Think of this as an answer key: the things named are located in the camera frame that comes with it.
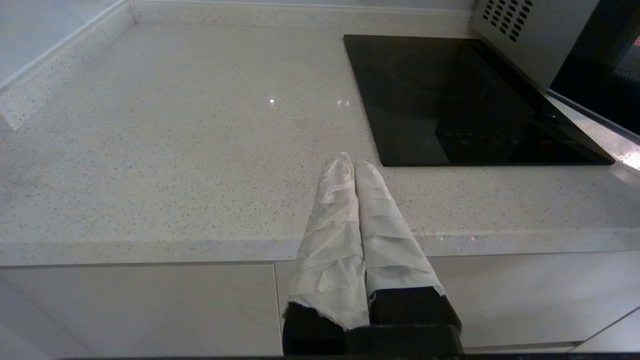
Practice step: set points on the left gripper wrapped right finger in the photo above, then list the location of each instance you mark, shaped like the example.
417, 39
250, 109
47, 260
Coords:
395, 250

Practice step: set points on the black glass induction cooktop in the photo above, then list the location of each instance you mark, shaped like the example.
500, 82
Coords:
450, 100

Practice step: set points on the left gripper wrapped left finger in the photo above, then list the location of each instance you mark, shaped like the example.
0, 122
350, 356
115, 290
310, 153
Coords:
327, 250

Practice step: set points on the beige wide cabinet front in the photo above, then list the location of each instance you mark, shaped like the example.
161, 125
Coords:
525, 295
140, 310

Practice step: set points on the black glass microwave door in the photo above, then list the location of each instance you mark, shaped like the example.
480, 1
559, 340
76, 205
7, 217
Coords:
600, 85

